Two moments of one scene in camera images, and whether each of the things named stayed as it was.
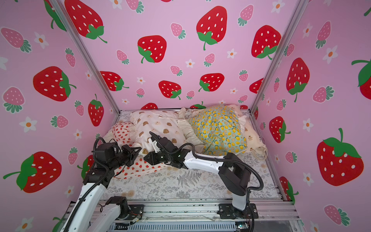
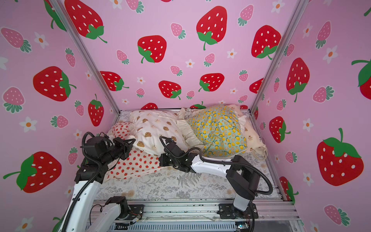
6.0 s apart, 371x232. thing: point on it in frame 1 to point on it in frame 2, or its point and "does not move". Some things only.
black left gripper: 131,155 to 116,142
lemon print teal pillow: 220,128 does not move
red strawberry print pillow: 121,134 does not move
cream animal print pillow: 255,145 does not move
